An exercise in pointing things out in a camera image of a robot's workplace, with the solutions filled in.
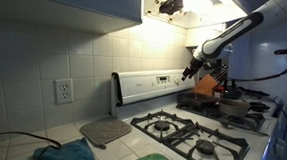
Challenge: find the red capped spice jar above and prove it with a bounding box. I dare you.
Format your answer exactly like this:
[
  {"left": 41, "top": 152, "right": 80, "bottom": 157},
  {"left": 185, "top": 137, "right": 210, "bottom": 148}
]
[{"left": 214, "top": 85, "right": 225, "bottom": 106}]

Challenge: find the white wall outlet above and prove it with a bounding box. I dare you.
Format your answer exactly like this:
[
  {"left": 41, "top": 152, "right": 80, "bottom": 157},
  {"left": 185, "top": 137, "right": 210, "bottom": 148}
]
[{"left": 52, "top": 77, "right": 75, "bottom": 106}]

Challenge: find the range hood with light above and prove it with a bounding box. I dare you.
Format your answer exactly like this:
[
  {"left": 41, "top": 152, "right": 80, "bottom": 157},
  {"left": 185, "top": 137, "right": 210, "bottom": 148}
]
[{"left": 141, "top": 0, "right": 251, "bottom": 34}]

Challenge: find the wooden knife block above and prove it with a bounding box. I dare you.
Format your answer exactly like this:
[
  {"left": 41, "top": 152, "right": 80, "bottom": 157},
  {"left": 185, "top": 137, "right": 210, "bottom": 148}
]
[{"left": 192, "top": 72, "right": 220, "bottom": 98}]

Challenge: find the metal saucepan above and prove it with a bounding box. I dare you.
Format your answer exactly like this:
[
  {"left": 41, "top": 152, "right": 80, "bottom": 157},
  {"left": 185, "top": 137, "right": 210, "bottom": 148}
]
[{"left": 216, "top": 97, "right": 253, "bottom": 119}]

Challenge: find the black handled knife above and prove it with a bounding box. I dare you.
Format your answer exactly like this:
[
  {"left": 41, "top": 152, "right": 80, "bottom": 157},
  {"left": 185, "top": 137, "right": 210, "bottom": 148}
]
[{"left": 213, "top": 63, "right": 230, "bottom": 83}]

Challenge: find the dark round vessel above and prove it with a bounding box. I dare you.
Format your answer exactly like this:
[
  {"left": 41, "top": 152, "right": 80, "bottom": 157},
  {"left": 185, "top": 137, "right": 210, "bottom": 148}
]
[{"left": 223, "top": 79, "right": 246, "bottom": 101}]

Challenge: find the white gas stove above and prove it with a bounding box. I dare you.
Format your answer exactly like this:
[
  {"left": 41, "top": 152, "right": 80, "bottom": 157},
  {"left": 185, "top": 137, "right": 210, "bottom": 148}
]
[{"left": 106, "top": 65, "right": 287, "bottom": 160}]

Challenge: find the blue cloth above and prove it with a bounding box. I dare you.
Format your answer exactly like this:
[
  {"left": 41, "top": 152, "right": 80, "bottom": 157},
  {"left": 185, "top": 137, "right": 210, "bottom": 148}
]
[{"left": 31, "top": 134, "right": 102, "bottom": 160}]

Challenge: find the dark rectangular baking pan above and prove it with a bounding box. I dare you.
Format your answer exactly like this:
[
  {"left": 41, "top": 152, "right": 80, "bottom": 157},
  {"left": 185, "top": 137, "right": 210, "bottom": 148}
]
[{"left": 176, "top": 90, "right": 220, "bottom": 109}]

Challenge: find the black camera stand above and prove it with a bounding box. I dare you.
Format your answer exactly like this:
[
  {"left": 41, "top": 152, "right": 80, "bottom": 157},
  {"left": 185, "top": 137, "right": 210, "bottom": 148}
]
[{"left": 229, "top": 49, "right": 287, "bottom": 85}]

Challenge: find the black flat pan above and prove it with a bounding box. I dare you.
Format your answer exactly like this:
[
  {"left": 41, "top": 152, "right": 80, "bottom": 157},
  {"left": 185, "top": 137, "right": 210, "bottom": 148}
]
[{"left": 247, "top": 100, "right": 272, "bottom": 114}]

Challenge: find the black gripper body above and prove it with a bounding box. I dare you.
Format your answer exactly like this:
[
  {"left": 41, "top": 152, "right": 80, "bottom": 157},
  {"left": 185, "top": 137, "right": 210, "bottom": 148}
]
[{"left": 186, "top": 56, "right": 207, "bottom": 78}]

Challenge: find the black round hood fan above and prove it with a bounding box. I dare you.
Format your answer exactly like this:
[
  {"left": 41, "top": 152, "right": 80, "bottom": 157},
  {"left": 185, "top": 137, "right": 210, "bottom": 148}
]
[{"left": 158, "top": 0, "right": 185, "bottom": 17}]

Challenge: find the black cast iron burner grate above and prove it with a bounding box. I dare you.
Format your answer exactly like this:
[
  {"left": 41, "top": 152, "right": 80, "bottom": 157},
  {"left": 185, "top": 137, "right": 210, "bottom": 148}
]
[
  {"left": 175, "top": 101, "right": 225, "bottom": 120},
  {"left": 129, "top": 107, "right": 198, "bottom": 146},
  {"left": 162, "top": 119, "right": 253, "bottom": 160},
  {"left": 219, "top": 108, "right": 267, "bottom": 133}
]

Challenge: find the grey square pot holder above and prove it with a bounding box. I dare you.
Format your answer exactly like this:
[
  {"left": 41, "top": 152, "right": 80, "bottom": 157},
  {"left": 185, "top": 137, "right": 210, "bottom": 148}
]
[{"left": 77, "top": 114, "right": 134, "bottom": 151}]

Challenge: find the beige round stove knob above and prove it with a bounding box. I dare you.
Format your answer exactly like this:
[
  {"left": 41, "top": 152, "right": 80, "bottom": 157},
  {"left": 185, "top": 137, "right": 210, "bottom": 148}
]
[{"left": 172, "top": 75, "right": 182, "bottom": 85}]

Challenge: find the black camera cable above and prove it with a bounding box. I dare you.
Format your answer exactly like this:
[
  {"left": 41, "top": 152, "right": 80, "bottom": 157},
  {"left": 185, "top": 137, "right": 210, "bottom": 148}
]
[{"left": 0, "top": 130, "right": 63, "bottom": 160}]

